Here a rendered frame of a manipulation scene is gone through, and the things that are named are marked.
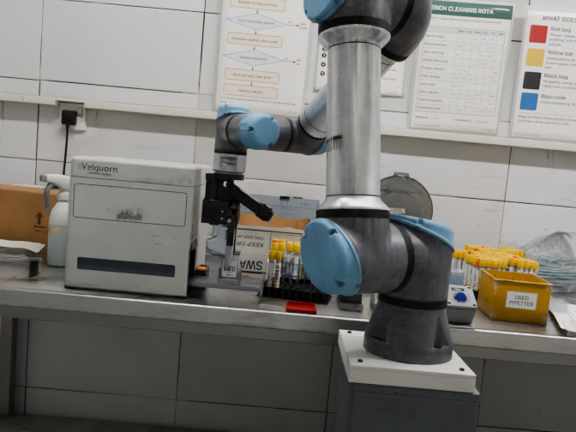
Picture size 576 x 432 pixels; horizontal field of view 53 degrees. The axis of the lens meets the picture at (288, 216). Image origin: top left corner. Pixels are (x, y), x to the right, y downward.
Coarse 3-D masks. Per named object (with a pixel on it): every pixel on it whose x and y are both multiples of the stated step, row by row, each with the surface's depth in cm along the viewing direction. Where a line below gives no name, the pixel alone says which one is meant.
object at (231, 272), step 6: (222, 258) 132; (234, 258) 132; (240, 258) 136; (222, 264) 132; (234, 264) 132; (222, 270) 132; (228, 270) 132; (234, 270) 132; (222, 276) 132; (228, 276) 132; (234, 276) 132
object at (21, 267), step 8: (0, 264) 132; (8, 264) 133; (16, 264) 134; (24, 264) 135; (32, 264) 137; (40, 264) 140; (0, 272) 132; (8, 272) 133; (16, 272) 134; (24, 272) 135; (32, 272) 137
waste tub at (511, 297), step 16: (496, 272) 148; (512, 272) 148; (480, 288) 147; (496, 288) 136; (512, 288) 135; (528, 288) 135; (544, 288) 135; (480, 304) 146; (496, 304) 136; (512, 304) 136; (528, 304) 135; (544, 304) 135; (496, 320) 136; (512, 320) 136; (528, 320) 136; (544, 320) 135
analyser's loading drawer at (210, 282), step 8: (240, 272) 132; (192, 280) 132; (200, 280) 133; (208, 280) 134; (216, 280) 134; (224, 280) 132; (232, 280) 132; (240, 280) 135; (248, 280) 137; (224, 288) 132; (232, 288) 132; (240, 288) 132; (248, 288) 131; (256, 288) 131
